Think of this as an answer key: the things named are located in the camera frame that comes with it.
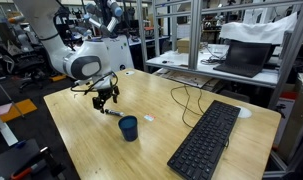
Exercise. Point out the white cloth on laptop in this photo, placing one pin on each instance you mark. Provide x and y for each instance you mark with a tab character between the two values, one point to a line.
261	33

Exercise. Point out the black office chair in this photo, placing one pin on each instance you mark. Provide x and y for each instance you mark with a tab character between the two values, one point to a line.
32	66

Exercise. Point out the cardboard box on shelf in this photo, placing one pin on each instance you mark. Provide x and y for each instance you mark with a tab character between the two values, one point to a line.
184	45

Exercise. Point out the aluminium frame shelf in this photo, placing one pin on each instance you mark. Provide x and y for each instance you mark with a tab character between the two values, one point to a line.
191	62

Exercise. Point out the black keyboard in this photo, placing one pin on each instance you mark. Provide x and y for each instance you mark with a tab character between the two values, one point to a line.
198	155

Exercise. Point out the black laptop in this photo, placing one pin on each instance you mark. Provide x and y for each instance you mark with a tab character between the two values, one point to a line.
245	58

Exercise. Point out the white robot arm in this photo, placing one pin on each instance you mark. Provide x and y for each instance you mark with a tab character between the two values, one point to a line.
91	62

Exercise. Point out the dark blue cup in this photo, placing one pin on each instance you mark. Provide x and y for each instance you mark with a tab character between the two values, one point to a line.
128	127

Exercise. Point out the black and white marker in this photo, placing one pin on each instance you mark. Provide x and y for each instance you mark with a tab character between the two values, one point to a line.
113	112

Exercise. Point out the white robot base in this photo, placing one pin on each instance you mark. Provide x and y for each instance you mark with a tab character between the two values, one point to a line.
119	53

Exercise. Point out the blue grey background robot arm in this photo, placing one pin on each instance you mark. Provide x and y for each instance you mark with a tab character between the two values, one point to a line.
104	15

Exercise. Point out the white table grommet cap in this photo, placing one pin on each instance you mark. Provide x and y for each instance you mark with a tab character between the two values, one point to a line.
244	112

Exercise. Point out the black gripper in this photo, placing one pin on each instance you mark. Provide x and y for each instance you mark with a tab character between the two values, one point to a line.
104	95

